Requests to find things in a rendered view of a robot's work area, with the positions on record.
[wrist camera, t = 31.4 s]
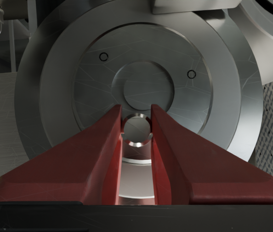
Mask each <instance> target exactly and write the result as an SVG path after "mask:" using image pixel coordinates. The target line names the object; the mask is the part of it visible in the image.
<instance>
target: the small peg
mask: <svg viewBox="0 0 273 232"><path fill-rule="evenodd" d="M121 136H122V138H123V140H124V141H125V142H126V143H127V144H129V145H131V146H135V147H139V146H143V145H145V144H147V143H148V142H149V141H150V140H151V138H152V136H153V133H152V121H151V120H150V119H149V118H148V117H147V116H146V115H144V114H141V113H133V114H130V115H128V116H127V117H126V118H125V119H124V120H123V121H122V124H121Z"/></svg>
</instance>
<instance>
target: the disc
mask: <svg viewBox="0 0 273 232"><path fill-rule="evenodd" d="M108 1H112V0H65V1H64V2H63V3H61V4H60V5H59V6H58V7H57V8H55V9H54V10H53V11H52V12H51V13H50V14H49V15H48V16H47V17H46V18H45V19H44V21H43V22H42V23H41V24H40V26H39V27H38V28H37V30H36V31H35V33H34V34H33V36H32V37H31V39H30V41H29V43H28V45H27V47H26V49H25V51H24V53H23V56H22V59H21V62H20V65H19V68H18V72H17V77H16V83H15V92H14V109H15V118H16V124H17V129H18V133H19V136H20V139H21V142H22V145H23V147H24V149H25V152H26V154H27V156H28V158H29V160H31V159H32V158H34V157H36V156H38V155H40V154H41V153H43V152H45V151H47V150H49V149H50V148H52V146H51V144H50V142H49V140H48V138H47V136H46V133H45V131H44V128H43V124H42V121H41V116H40V108H39V85H40V77H41V73H42V70H43V66H44V63H45V61H46V58H47V56H48V54H49V51H50V50H51V48H52V46H53V44H54V43H55V41H56V40H57V38H58V37H59V36H60V34H61V33H62V32H63V31H64V30H65V29H66V28H67V27H68V26H69V25H70V24H71V23H72V22H73V21H74V20H75V19H76V18H78V17H79V16H80V15H82V14H83V13H85V12H86V11H88V10H90V9H91V8H94V7H96V6H98V5H100V4H103V3H105V2H108ZM193 12H194V13H196V14H197V15H199V16H200V17H201V18H203V19H204V20H205V21H206V22H207V23H208V24H209V25H211V26H212V27H213V29H214V30H215V31H216V32H217V33H218V34H219V35H220V36H221V38H222V39H223V40H224V42H225V43H226V45H227V47H228V48H229V50H230V52H231V54H232V57H233V59H234V61H235V64H236V67H237V69H238V73H239V78H240V84H241V94H242V103H241V113H240V118H239V123H238V127H237V130H236V133H235V135H234V138H233V140H232V142H231V144H230V146H229V148H228V149H227V151H228V152H231V153H232V154H234V155H236V156H238V157H239V158H241V159H243V160H245V161H247V162H248V160H249V158H250V156H251V154H252V152H253V150H254V147H255V145H256V142H257V139H258V135H259V132H260V128H261V123H262V114H263V90H262V81H261V76H260V71H259V68H258V65H257V62H256V59H255V56H254V54H253V51H252V49H251V47H250V45H249V43H248V41H247V40H246V38H245V36H244V35H243V33H242V32H241V30H240V29H239V27H238V26H237V25H236V23H235V22H234V21H233V20H232V19H231V18H230V17H229V16H228V14H227V13H226V12H225V11H223V10H222V9H214V10H202V11H193ZM118 205H155V201H154V197H153V198H129V197H121V196H119V199H118Z"/></svg>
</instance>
